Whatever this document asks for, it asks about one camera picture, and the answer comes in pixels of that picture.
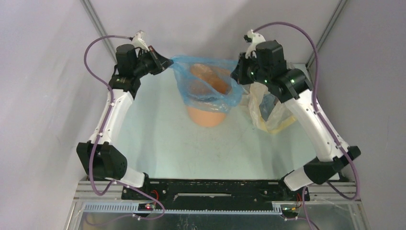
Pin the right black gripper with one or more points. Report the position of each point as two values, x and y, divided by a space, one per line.
239 73

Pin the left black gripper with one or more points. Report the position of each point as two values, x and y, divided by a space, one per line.
160 63

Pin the blue plastic trash bag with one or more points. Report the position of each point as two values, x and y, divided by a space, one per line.
184 78

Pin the translucent yellowish plastic bag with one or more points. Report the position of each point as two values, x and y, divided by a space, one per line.
264 110

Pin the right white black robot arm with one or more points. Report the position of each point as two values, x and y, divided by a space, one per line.
294 90

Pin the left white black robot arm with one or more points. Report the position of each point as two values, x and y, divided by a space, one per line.
99 157

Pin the orange plastic trash bin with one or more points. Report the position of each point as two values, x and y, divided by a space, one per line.
206 119

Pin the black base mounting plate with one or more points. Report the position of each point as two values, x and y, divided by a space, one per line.
219 195

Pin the small red-lit circuit board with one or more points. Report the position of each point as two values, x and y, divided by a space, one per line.
146 207

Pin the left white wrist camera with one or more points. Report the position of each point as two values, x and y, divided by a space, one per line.
138 41

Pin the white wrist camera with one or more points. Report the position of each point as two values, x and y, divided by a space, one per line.
254 39
138 41

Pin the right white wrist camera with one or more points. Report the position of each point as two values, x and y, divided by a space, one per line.
254 39

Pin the left aluminium corner post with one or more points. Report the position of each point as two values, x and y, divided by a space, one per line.
99 27

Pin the aluminium corner post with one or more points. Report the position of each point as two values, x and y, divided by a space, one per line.
331 23
99 27

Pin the right aluminium corner post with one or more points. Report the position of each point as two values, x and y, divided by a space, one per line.
331 23

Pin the aluminium frame rail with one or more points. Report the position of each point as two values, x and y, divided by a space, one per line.
122 200

